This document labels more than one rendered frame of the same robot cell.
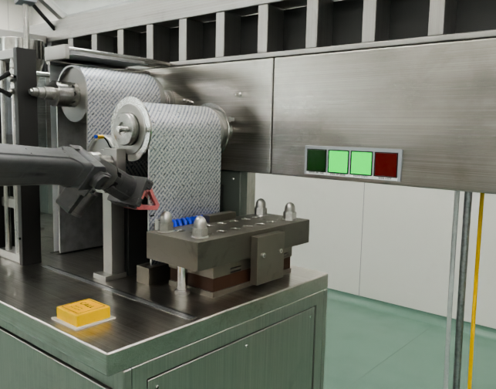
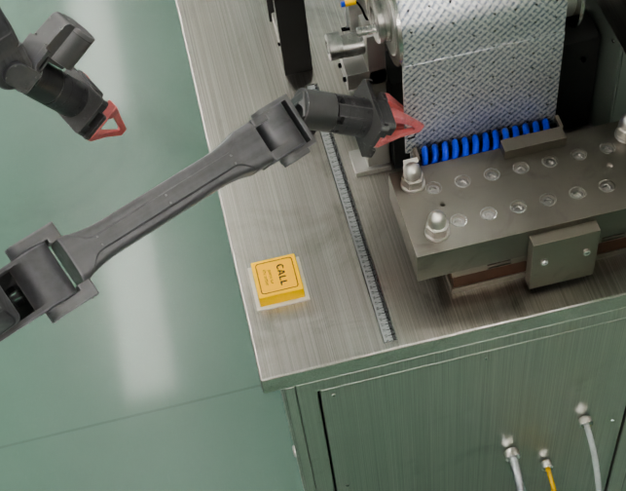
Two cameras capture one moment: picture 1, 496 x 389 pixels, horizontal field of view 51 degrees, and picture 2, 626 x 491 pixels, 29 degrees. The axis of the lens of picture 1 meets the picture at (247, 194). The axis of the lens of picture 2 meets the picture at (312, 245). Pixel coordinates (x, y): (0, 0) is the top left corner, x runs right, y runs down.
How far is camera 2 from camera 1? 1.27 m
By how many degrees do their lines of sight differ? 59
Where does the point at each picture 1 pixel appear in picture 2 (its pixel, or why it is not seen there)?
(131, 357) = (292, 381)
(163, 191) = (433, 108)
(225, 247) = (472, 253)
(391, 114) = not seen: outside the picture
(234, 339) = (460, 356)
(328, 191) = not seen: outside the picture
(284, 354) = (568, 358)
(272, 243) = (569, 246)
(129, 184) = (357, 128)
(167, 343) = (344, 368)
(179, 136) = (465, 37)
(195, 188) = (500, 94)
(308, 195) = not seen: outside the picture
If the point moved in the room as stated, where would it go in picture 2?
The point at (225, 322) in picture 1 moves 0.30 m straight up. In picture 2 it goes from (442, 346) to (442, 224)
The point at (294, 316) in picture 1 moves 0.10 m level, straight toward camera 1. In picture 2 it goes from (594, 325) to (555, 369)
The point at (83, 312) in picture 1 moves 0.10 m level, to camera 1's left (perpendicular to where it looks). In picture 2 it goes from (268, 294) to (217, 264)
